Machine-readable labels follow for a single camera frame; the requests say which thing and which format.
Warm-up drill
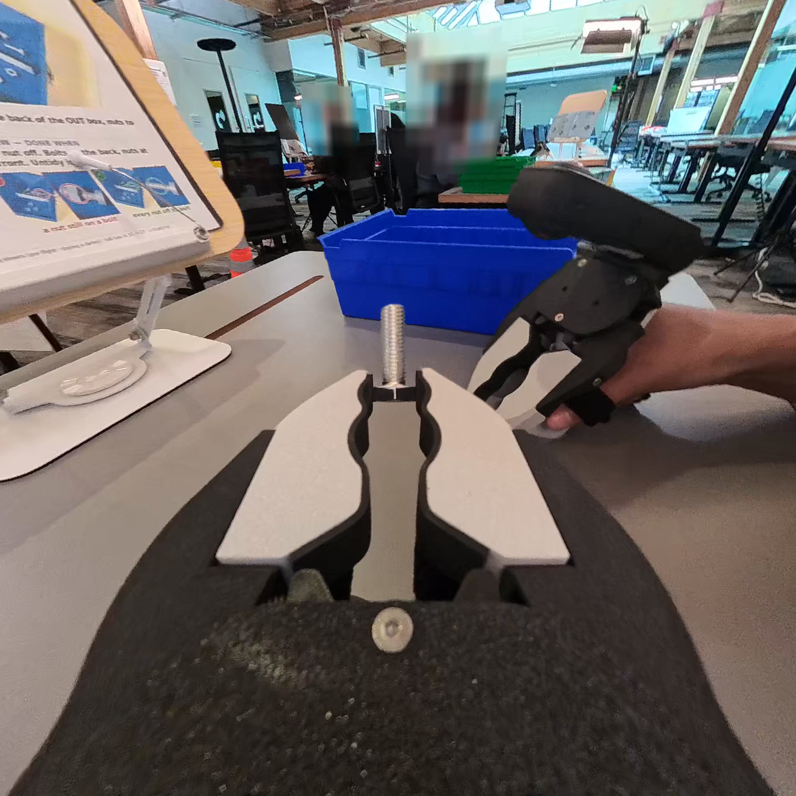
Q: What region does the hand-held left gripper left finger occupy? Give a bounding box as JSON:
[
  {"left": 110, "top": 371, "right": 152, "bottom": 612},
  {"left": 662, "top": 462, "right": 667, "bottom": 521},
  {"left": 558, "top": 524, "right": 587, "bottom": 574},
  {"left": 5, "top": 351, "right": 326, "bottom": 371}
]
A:
[{"left": 214, "top": 369, "right": 375, "bottom": 587}]

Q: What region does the steel hex bolt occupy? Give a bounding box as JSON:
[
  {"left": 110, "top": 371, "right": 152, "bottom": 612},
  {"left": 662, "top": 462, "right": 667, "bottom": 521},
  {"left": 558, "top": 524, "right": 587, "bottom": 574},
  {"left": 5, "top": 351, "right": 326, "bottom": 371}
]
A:
[{"left": 380, "top": 304, "right": 410, "bottom": 400}]

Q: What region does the green crate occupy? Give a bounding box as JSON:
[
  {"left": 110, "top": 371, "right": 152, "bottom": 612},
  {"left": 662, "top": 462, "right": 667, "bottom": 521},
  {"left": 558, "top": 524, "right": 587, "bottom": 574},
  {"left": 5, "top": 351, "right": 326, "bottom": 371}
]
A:
[{"left": 458, "top": 156, "right": 537, "bottom": 197}]

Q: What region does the person's right hand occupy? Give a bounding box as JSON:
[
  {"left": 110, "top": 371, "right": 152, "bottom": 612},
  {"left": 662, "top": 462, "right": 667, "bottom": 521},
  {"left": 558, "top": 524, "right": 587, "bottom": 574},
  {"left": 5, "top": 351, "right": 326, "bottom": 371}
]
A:
[{"left": 543, "top": 304, "right": 725, "bottom": 436}]

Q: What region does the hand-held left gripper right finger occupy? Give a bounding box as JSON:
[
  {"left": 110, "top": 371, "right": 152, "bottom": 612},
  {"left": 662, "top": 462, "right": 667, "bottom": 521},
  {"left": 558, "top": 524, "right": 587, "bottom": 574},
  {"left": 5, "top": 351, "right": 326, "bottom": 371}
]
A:
[{"left": 415, "top": 366, "right": 574, "bottom": 587}]

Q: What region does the blue plastic bin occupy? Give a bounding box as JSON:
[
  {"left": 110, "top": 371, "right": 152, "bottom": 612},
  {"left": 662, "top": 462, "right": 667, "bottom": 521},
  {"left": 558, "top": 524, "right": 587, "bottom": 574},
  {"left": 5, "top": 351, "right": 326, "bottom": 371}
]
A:
[{"left": 319, "top": 207, "right": 580, "bottom": 338}]

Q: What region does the instruction board on white stand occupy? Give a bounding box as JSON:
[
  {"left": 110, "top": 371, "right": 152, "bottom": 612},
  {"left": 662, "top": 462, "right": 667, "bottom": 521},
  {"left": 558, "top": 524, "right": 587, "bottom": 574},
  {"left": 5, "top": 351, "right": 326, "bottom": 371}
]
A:
[{"left": 0, "top": 0, "right": 247, "bottom": 485}]

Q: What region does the black floor lamp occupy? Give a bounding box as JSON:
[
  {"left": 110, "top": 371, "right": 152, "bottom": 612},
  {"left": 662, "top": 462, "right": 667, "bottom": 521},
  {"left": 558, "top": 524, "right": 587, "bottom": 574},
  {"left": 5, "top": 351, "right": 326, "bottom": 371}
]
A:
[{"left": 196, "top": 38, "right": 247, "bottom": 135}]

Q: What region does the black mesh office chair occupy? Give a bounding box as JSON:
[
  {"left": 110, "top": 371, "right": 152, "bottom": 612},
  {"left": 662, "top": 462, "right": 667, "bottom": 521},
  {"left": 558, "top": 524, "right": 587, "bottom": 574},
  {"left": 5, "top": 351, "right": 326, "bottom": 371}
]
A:
[{"left": 214, "top": 131, "right": 307, "bottom": 257}]

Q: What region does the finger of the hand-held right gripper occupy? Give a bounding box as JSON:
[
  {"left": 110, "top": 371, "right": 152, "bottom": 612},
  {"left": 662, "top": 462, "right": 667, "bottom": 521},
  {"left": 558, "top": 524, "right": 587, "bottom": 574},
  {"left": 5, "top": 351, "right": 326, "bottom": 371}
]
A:
[
  {"left": 467, "top": 318, "right": 537, "bottom": 401},
  {"left": 492, "top": 355, "right": 585, "bottom": 439}
]

